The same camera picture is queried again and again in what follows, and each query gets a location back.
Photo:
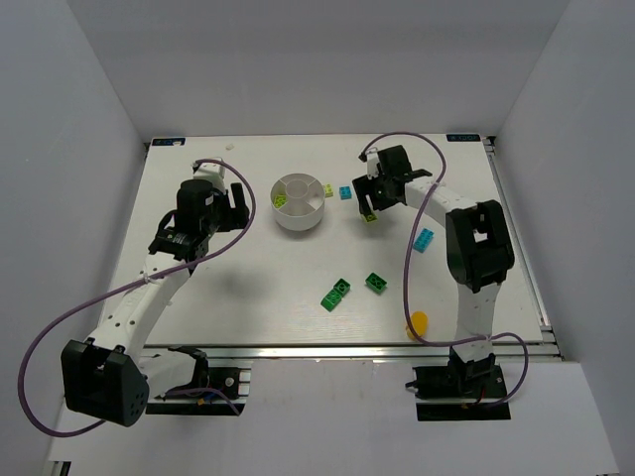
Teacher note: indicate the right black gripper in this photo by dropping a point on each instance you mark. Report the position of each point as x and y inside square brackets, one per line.
[376, 187]

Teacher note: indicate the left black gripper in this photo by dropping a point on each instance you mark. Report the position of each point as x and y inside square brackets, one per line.
[237, 207]

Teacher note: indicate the lime green lego brick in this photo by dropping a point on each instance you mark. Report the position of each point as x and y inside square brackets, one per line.
[369, 218]

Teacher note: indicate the lime lego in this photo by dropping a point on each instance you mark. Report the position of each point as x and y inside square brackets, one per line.
[280, 200]

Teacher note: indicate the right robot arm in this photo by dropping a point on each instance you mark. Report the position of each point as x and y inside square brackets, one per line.
[478, 247]

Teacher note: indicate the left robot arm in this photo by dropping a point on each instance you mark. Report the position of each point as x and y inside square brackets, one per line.
[106, 376]

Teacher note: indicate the small cyan lego brick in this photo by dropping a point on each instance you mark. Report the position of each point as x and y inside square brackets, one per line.
[345, 192]

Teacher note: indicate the white round divided container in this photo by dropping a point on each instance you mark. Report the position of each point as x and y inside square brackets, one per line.
[305, 206]

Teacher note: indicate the large cyan lego brick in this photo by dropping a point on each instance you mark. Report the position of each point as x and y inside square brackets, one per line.
[423, 240]

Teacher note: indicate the dark green lego brick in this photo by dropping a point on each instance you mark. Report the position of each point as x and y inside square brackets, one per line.
[375, 283]

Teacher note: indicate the green stacked lego bricks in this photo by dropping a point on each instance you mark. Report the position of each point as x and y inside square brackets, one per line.
[334, 297]

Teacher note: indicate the left blue corner sticker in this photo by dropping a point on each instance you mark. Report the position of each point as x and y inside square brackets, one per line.
[168, 142]

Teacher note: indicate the blue corner sticker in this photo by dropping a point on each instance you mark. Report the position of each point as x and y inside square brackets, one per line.
[460, 138]
[168, 142]

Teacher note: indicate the yellow round lego piece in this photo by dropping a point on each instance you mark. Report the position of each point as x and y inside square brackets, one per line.
[419, 325]

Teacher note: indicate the right blue corner sticker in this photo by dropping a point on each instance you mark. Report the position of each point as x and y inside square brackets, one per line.
[460, 138]

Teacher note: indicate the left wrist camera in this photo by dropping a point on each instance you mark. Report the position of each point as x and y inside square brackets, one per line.
[211, 172]

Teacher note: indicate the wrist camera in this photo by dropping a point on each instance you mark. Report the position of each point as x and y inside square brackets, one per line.
[371, 158]
[211, 172]

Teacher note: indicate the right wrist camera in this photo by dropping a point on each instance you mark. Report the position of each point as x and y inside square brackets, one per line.
[371, 158]

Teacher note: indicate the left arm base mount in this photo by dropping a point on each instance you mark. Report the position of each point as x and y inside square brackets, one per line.
[208, 384]

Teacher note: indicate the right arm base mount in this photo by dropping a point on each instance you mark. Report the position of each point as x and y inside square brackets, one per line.
[459, 391]

